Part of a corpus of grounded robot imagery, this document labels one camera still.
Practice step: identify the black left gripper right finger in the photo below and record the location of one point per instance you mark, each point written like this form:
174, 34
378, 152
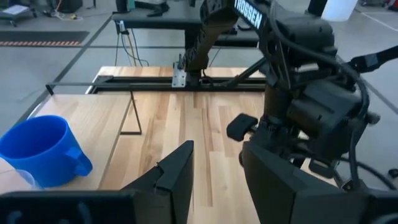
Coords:
280, 193

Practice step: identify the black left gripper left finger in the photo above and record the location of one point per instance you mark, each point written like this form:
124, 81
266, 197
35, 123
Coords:
174, 186

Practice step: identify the dark blue plastic mug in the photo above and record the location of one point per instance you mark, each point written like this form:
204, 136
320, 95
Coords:
37, 149

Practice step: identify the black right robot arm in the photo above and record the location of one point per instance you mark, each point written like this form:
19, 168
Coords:
248, 17

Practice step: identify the white pillar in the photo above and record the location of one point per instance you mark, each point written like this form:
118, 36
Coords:
339, 9

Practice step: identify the black side table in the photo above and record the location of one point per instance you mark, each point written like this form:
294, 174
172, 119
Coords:
174, 18

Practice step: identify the black floor mat striped edge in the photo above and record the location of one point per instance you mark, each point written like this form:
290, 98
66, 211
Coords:
40, 37

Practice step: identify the black metal table frame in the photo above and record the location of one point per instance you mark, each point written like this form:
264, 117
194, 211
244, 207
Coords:
149, 82

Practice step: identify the silver metal bracket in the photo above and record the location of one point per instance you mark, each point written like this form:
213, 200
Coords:
179, 76

